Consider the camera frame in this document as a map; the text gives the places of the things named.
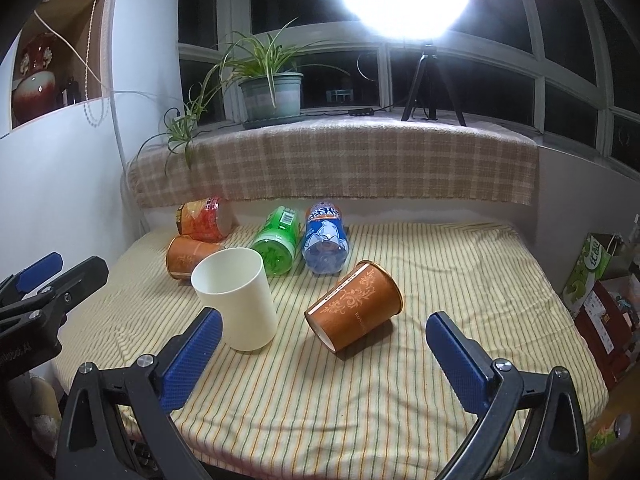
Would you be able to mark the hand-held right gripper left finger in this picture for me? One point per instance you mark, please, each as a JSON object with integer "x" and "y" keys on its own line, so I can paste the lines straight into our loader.
{"x": 192, "y": 360}

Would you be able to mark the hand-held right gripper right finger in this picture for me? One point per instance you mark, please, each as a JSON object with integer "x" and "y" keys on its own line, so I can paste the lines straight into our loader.
{"x": 457, "y": 367}

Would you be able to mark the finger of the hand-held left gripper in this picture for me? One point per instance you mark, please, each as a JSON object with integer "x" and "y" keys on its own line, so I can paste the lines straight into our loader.
{"x": 80, "y": 277}
{"x": 40, "y": 269}

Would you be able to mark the orange patterned paper cup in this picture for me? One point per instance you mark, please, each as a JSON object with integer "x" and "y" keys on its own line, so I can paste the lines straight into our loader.
{"x": 352, "y": 305}
{"x": 187, "y": 257}

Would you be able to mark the white plastic cup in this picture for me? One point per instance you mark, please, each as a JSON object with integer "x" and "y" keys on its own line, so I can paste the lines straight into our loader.
{"x": 240, "y": 300}

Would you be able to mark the striped yellow bed sheet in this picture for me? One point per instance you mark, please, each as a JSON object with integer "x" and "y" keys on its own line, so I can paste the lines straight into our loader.
{"x": 380, "y": 400}

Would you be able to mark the red label plastic bottle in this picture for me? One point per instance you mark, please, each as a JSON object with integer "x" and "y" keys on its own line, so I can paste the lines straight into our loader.
{"x": 205, "y": 219}

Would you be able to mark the green plastic bottle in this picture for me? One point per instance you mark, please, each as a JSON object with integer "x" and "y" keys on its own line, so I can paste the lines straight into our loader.
{"x": 275, "y": 242}

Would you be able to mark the red cardboard box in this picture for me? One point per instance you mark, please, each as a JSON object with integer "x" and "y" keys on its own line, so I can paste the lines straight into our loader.
{"x": 607, "y": 330}

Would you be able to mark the green paper bag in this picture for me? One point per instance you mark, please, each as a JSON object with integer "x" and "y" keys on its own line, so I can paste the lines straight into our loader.
{"x": 587, "y": 272}

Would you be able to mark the colourful snack packet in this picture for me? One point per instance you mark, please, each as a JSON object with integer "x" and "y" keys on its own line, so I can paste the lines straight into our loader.
{"x": 607, "y": 437}

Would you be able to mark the white curved pipe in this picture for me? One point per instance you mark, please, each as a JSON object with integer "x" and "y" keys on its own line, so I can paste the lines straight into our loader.
{"x": 117, "y": 110}

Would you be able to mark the blue label plastic bottle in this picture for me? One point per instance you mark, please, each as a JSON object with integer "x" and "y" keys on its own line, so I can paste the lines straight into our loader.
{"x": 325, "y": 240}

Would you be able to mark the red ceramic vase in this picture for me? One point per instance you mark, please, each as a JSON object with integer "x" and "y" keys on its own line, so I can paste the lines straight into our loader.
{"x": 32, "y": 90}

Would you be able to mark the plaid beige cloth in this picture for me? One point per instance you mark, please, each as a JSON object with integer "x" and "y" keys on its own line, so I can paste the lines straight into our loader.
{"x": 350, "y": 160}

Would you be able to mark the grey plant saucer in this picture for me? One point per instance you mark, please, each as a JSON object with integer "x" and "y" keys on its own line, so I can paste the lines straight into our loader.
{"x": 275, "y": 121}

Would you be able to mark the potted spider plant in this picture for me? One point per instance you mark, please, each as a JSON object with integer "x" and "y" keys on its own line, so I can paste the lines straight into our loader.
{"x": 270, "y": 92}

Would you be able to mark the black tripod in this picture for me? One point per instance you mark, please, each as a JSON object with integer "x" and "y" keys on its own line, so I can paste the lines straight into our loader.
{"x": 427, "y": 80}

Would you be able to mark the wooden wall shelf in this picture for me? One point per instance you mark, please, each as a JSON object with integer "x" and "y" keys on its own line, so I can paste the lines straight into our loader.
{"x": 75, "y": 5}

